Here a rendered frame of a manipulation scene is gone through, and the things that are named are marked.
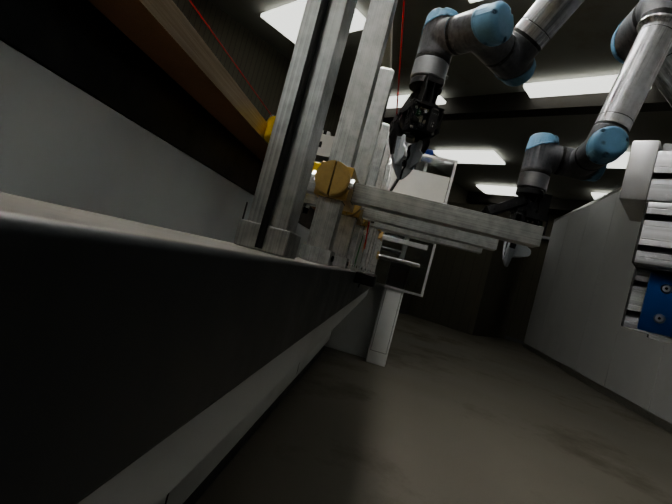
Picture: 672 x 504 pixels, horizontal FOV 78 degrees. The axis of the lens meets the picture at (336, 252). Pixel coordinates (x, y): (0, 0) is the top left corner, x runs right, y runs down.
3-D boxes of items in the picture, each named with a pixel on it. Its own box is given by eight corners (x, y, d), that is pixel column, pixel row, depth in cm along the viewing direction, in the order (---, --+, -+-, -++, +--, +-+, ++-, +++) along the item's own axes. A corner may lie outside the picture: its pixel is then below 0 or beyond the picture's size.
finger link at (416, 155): (407, 176, 86) (419, 133, 86) (397, 180, 92) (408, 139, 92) (421, 180, 87) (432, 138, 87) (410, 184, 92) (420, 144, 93)
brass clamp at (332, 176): (355, 214, 71) (363, 185, 71) (348, 199, 58) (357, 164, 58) (321, 205, 72) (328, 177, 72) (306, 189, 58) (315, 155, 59)
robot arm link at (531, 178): (525, 169, 108) (515, 176, 116) (520, 186, 108) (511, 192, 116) (554, 175, 107) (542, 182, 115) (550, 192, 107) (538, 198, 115)
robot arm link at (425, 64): (409, 65, 93) (441, 78, 94) (403, 85, 93) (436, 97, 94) (423, 50, 85) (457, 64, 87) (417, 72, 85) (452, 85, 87)
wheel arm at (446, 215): (530, 253, 64) (537, 226, 64) (538, 252, 61) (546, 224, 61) (266, 188, 70) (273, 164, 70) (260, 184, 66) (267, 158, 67)
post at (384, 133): (346, 296, 113) (390, 127, 114) (345, 296, 110) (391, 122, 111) (334, 292, 114) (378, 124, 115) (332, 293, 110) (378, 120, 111)
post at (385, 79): (338, 289, 88) (395, 74, 90) (336, 290, 85) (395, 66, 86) (322, 285, 89) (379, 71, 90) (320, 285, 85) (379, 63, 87)
